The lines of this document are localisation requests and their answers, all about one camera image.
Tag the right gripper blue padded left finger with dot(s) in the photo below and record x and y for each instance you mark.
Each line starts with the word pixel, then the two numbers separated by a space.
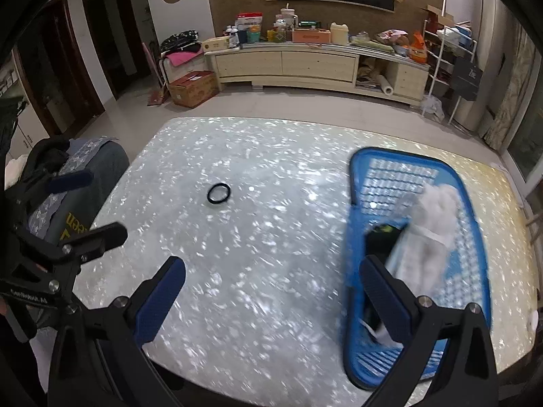
pixel 154 298

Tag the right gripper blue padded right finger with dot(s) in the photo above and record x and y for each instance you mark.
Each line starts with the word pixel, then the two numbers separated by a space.
pixel 390 297

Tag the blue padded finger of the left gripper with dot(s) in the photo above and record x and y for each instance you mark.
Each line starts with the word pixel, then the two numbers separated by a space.
pixel 70 181
pixel 96 242

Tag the light blue cloth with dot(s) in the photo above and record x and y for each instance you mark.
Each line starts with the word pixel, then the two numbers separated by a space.
pixel 409 261

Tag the black plush toy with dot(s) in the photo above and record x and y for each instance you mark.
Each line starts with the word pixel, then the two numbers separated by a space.
pixel 379 241

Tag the white cloth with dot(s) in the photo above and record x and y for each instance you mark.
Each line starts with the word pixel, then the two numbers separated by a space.
pixel 434 218

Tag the blue plastic laundry basket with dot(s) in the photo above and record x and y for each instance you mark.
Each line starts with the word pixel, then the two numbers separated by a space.
pixel 384 187

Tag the grey chair with yellow print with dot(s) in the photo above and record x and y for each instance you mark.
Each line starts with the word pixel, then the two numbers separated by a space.
pixel 64 215

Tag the small white round lid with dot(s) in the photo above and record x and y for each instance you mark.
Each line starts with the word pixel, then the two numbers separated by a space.
pixel 532 321

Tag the cardboard box on floor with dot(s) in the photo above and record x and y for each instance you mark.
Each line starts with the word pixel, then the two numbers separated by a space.
pixel 193 89

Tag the black floral bag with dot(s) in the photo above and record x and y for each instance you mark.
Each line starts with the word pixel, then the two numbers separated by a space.
pixel 185 40

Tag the white paper roll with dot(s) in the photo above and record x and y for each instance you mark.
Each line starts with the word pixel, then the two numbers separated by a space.
pixel 385 87

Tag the black shopping bag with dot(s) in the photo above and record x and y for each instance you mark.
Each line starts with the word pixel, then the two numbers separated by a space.
pixel 466 79

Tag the cream TV cabinet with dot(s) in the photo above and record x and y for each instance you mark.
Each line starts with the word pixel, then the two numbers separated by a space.
pixel 328 67

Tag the orange snack bag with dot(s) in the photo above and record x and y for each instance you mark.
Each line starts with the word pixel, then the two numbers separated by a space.
pixel 418 50

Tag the white metal shelf rack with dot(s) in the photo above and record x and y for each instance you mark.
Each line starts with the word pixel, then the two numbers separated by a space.
pixel 448 44

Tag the cream plastic canister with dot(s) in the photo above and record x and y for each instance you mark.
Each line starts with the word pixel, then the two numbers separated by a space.
pixel 339 34

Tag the beige patterned curtain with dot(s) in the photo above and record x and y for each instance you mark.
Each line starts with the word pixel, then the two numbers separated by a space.
pixel 523 56

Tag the pink storage box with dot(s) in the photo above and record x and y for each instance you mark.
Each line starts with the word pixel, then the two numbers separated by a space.
pixel 311 36

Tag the standing air conditioner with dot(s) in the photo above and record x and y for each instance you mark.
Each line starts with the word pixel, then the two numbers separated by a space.
pixel 493 27

